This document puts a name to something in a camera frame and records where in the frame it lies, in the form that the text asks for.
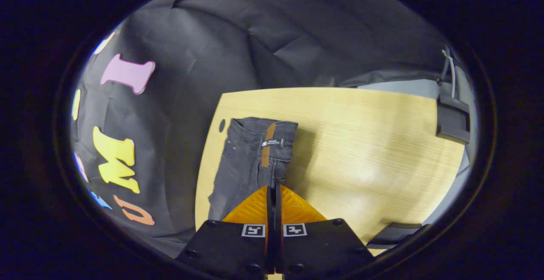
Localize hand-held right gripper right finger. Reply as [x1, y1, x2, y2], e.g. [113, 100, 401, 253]
[274, 184, 374, 279]

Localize black jeans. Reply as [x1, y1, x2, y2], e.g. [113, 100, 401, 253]
[207, 117, 299, 222]

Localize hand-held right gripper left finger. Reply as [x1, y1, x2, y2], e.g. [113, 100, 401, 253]
[176, 185, 272, 279]

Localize black curved bar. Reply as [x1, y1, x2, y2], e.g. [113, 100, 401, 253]
[365, 222, 431, 249]

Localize white cable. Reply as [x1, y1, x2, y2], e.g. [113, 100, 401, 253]
[441, 48, 457, 99]

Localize black box-shaped object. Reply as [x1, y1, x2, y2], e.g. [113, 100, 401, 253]
[436, 92, 471, 145]

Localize black backdrop cloth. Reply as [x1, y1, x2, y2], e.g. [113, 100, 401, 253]
[70, 0, 452, 258]

